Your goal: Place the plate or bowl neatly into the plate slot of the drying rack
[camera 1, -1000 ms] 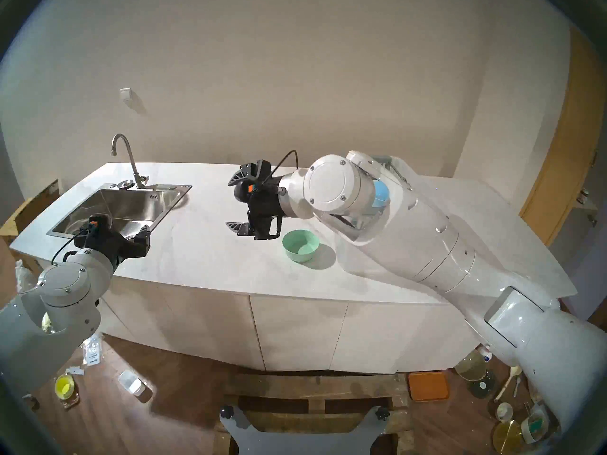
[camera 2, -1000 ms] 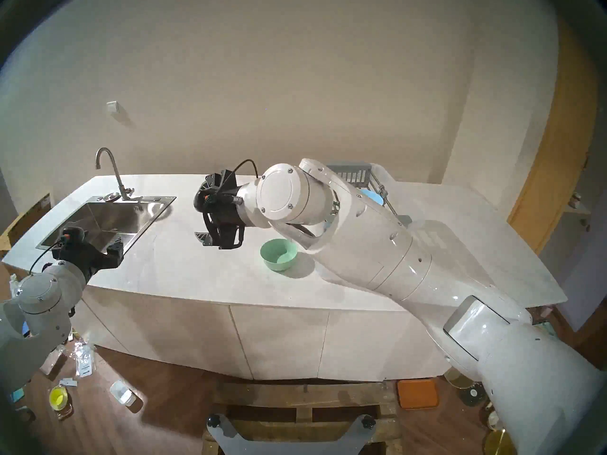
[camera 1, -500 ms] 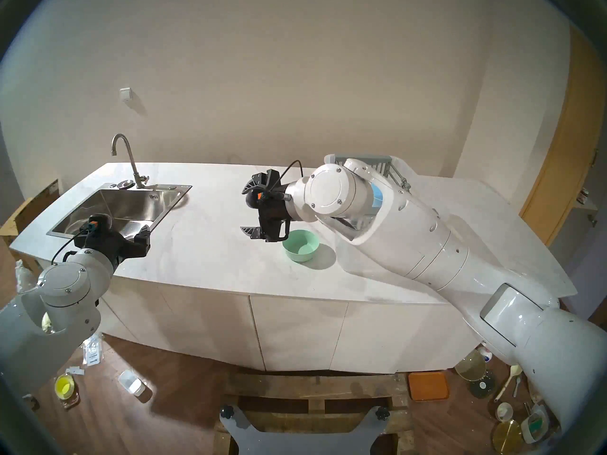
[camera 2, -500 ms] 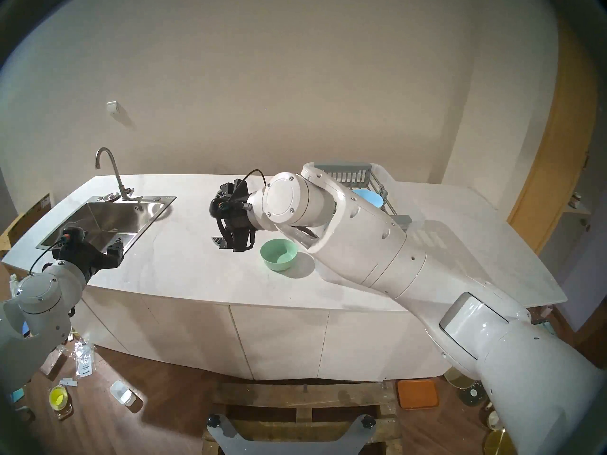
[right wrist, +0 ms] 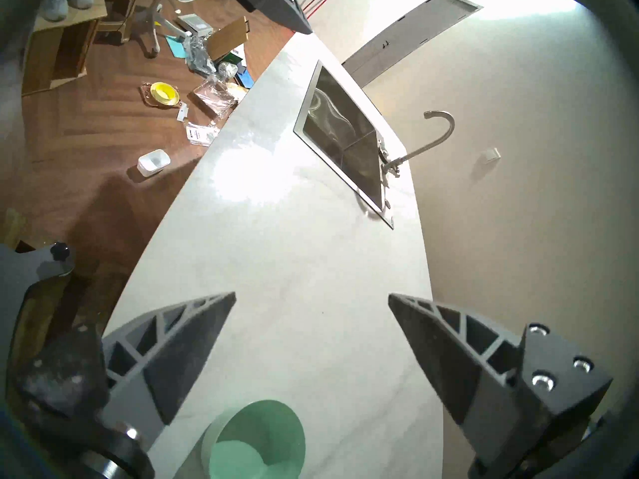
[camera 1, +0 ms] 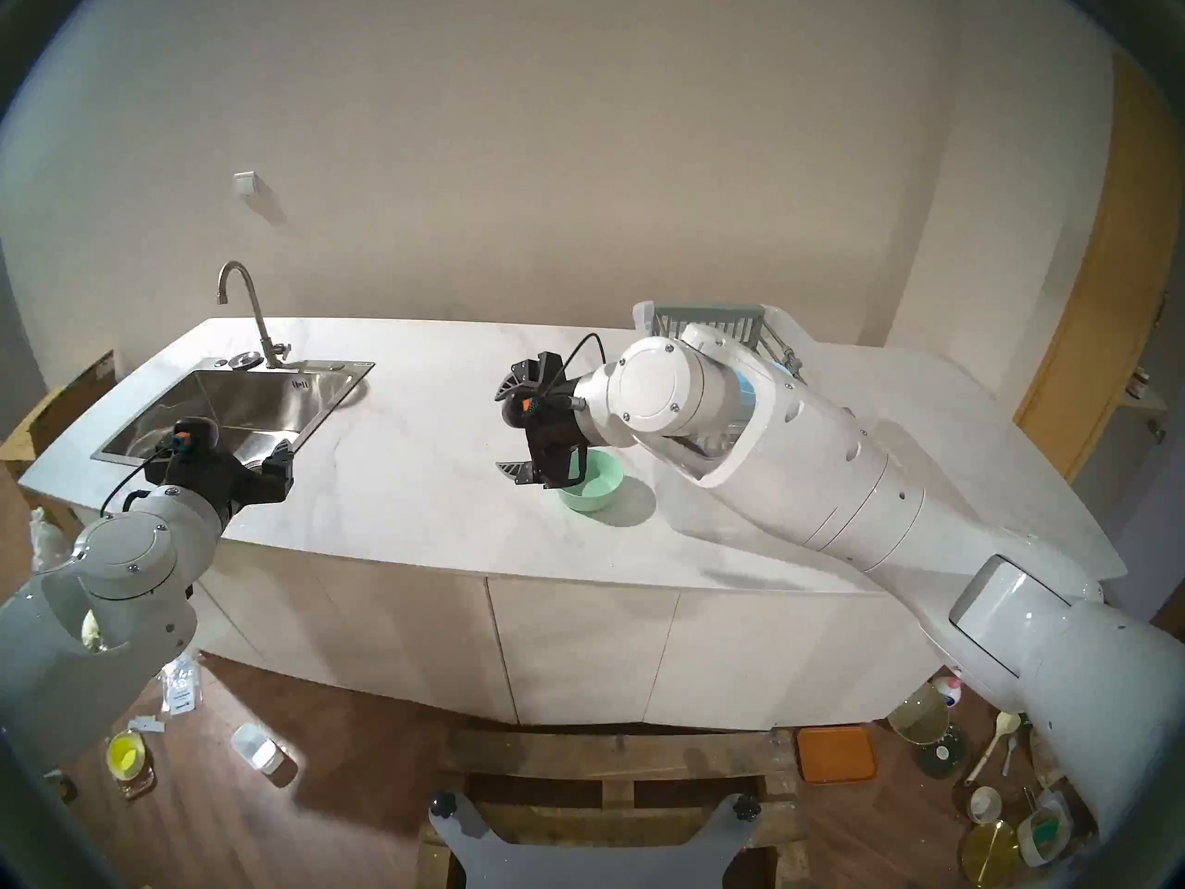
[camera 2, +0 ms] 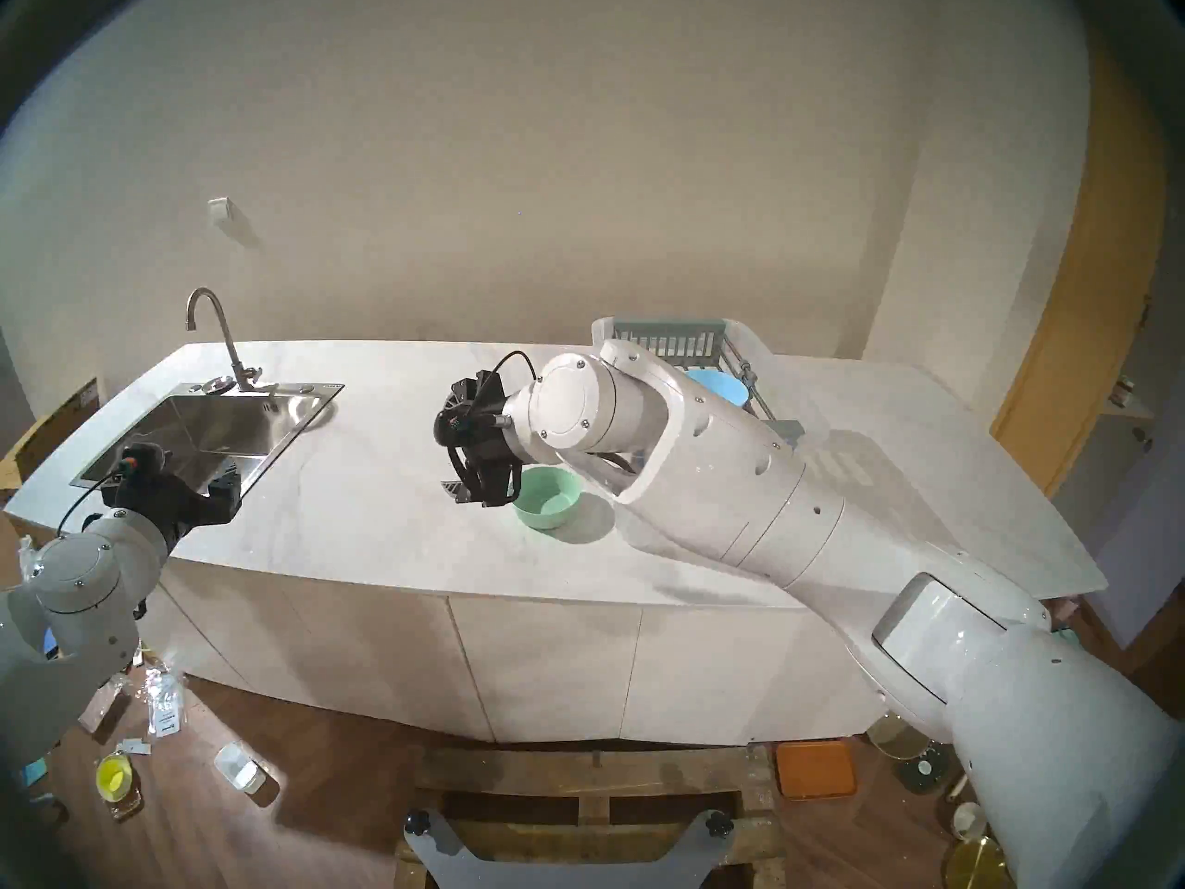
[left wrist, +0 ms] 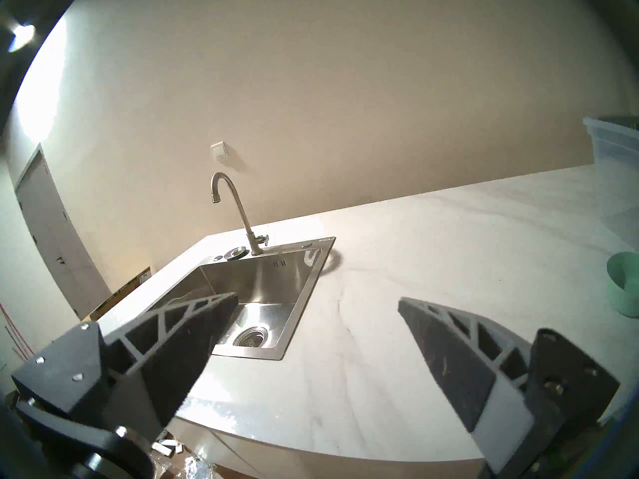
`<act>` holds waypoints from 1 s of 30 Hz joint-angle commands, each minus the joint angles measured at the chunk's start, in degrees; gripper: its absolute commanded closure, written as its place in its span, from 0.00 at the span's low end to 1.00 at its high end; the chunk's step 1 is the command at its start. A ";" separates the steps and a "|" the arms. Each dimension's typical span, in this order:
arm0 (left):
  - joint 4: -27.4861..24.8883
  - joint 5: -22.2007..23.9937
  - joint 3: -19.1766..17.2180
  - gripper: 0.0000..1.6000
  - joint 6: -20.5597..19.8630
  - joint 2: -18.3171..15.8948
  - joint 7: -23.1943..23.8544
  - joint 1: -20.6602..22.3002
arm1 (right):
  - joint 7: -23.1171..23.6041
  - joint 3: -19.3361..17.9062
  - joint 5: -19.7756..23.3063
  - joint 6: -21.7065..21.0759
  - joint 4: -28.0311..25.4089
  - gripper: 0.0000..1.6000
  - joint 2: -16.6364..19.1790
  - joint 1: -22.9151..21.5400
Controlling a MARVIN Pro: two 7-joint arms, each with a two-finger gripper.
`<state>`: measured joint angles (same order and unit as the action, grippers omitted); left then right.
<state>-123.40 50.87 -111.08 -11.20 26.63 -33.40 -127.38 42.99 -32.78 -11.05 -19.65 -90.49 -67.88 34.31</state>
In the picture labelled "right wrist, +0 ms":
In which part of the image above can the grey interior door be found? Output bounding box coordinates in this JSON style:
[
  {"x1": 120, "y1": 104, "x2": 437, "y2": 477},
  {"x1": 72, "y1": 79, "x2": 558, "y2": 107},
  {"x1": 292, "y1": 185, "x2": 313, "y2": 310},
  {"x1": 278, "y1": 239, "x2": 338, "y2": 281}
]
[{"x1": 341, "y1": 0, "x2": 484, "y2": 87}]

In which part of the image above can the cardboard box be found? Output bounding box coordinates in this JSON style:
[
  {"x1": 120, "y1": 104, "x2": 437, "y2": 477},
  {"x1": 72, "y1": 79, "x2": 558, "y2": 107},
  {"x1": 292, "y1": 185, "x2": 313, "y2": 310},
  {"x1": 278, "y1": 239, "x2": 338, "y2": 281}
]
[{"x1": 207, "y1": 16, "x2": 250, "y2": 59}]

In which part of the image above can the green plastic bowl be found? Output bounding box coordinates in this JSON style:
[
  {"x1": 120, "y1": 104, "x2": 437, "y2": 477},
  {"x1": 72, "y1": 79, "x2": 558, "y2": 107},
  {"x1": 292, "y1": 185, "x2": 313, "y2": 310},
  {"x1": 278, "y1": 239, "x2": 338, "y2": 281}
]
[{"x1": 201, "y1": 400, "x2": 306, "y2": 479}]

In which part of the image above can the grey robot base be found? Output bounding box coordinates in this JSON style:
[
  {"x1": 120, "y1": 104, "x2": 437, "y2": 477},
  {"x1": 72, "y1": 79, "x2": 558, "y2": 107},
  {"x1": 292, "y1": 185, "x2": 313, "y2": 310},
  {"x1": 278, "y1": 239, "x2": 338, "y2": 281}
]
[{"x1": 0, "y1": 241, "x2": 75, "y2": 329}]

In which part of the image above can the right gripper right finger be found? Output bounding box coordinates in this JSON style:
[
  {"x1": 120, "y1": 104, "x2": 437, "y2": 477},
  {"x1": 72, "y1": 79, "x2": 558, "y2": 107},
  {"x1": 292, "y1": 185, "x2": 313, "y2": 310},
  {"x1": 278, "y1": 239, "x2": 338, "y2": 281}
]
[{"x1": 388, "y1": 293, "x2": 614, "y2": 462}]

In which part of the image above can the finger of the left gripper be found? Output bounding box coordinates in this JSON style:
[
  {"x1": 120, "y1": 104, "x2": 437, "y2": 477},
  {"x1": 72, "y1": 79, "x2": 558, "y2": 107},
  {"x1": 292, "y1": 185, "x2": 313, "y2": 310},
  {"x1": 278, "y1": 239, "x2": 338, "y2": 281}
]
[{"x1": 227, "y1": 0, "x2": 314, "y2": 35}]

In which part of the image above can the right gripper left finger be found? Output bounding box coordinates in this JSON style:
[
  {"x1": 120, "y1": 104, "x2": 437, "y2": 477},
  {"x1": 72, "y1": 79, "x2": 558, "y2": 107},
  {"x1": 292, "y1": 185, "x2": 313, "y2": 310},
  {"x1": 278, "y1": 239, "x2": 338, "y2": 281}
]
[{"x1": 10, "y1": 292, "x2": 237, "y2": 442}]

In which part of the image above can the stainless steel sink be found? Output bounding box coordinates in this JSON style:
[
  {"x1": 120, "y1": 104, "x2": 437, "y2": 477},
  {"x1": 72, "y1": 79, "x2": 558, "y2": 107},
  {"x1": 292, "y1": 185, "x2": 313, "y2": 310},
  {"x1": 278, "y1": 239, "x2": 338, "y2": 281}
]
[{"x1": 294, "y1": 60, "x2": 395, "y2": 230}]

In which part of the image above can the wooden crate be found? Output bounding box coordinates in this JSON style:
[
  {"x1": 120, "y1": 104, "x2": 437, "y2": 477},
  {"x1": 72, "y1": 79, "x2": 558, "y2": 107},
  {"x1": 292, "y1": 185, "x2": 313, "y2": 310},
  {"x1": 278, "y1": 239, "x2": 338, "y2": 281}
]
[{"x1": 22, "y1": 0, "x2": 108, "y2": 97}]

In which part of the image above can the steel gooseneck faucet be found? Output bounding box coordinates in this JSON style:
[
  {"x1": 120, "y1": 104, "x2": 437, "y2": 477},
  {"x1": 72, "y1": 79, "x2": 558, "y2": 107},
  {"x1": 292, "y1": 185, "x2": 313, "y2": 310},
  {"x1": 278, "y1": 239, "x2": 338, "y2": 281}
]
[{"x1": 380, "y1": 110, "x2": 456, "y2": 177}]

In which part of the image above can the small white plastic container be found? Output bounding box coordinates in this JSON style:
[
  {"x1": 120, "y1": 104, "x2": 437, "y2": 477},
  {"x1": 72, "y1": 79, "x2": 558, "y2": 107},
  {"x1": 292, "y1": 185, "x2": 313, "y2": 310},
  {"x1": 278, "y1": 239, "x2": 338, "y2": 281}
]
[{"x1": 138, "y1": 149, "x2": 170, "y2": 178}]

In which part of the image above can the clear plastic packet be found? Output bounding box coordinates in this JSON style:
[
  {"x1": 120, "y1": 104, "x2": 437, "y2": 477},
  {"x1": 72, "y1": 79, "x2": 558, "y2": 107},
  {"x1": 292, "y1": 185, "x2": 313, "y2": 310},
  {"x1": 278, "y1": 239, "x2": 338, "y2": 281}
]
[{"x1": 186, "y1": 124, "x2": 219, "y2": 147}]

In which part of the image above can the yellow bowl clear container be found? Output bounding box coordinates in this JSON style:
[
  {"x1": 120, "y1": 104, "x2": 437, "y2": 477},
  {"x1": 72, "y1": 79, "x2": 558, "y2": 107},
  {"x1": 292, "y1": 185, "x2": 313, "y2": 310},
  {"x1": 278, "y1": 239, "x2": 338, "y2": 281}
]
[{"x1": 140, "y1": 81, "x2": 180, "y2": 109}]

